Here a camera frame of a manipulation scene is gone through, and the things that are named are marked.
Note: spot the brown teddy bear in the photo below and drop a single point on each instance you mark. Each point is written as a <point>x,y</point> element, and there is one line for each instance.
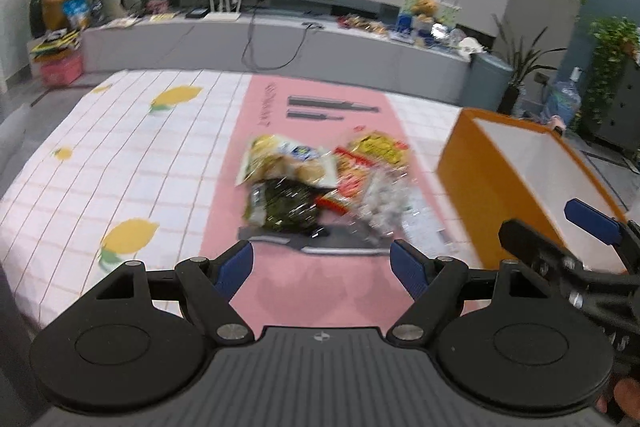
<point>425,6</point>

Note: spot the pink storage box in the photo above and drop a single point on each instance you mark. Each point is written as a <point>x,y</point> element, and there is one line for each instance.
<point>61,71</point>

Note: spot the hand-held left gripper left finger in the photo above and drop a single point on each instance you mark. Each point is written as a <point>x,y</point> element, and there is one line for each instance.
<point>235,269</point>

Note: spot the blue snack bag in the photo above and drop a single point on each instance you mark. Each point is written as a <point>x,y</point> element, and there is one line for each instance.
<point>76,13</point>

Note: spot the white checked lemon tablecloth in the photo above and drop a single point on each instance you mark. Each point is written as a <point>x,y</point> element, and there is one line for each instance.
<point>125,157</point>

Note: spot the long-leaf potted plant dark pot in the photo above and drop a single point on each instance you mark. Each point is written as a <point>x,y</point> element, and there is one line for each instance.
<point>520,67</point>

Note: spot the small black device box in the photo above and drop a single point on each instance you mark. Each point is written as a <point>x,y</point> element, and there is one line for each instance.
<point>196,13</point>

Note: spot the person's dark grey trouser leg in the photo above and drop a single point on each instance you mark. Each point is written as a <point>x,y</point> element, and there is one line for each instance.
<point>12,332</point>

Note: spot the bushy green pothos plant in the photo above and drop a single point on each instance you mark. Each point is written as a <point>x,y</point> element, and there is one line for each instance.
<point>607,52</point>

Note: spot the pile of wrapped sweets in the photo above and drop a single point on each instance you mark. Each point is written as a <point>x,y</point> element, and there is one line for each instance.
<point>362,24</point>

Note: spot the white router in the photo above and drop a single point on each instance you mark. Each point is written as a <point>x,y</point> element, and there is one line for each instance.
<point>225,14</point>

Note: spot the person's left foot grey sock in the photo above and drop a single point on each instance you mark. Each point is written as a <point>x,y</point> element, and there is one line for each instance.
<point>12,137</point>

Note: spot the golden brown vase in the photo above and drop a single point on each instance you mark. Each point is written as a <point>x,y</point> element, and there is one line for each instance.
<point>54,9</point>

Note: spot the long grey media console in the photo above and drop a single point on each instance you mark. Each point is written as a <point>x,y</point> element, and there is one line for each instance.
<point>350,52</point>

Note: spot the white rounded object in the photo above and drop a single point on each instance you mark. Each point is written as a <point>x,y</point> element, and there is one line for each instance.
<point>471,44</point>

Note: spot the pink fabric item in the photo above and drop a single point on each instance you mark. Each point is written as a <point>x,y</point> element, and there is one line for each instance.
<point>557,123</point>

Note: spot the dark seaweed packet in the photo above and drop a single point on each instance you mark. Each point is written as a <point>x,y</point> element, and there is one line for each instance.
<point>285,204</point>

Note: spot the orange cardboard box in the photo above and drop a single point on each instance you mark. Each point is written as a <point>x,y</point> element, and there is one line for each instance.
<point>480,177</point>

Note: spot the yellow chips bag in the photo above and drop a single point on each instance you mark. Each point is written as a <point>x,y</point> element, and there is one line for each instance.
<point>285,162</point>

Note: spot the grey drawer cabinet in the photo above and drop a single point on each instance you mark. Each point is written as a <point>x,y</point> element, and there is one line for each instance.
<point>625,107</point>

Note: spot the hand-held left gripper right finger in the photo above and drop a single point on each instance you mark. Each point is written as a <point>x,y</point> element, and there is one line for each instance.
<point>407,267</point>

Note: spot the pink printed mat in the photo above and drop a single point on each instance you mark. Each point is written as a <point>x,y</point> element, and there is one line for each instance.
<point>230,187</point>

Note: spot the printed green backdrop card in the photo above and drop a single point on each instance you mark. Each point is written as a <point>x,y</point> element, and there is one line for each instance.
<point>450,14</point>

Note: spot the grey trash can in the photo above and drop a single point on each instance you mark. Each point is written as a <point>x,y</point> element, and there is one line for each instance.
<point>490,79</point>

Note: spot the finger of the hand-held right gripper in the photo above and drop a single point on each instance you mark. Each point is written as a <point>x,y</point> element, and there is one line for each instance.
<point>535,247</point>
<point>595,221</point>

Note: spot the yellow foil snack packet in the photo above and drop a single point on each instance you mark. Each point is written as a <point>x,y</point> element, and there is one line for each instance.
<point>380,149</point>

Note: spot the blue water jug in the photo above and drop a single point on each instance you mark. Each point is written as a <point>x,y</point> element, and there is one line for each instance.
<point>564,99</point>

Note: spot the clear bag of white balls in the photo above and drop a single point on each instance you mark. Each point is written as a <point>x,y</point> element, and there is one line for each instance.
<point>385,202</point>

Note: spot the person's right hand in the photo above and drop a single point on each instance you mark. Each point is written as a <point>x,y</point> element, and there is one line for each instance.
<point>627,402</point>

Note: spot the stack of yellow black packets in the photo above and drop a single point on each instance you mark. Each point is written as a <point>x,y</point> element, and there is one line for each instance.
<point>55,44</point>

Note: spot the white wrapper packet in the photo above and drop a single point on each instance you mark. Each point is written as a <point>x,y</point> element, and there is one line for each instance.
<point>425,224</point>

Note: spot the small red snack packet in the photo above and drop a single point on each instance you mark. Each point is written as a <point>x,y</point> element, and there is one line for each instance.
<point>350,177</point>

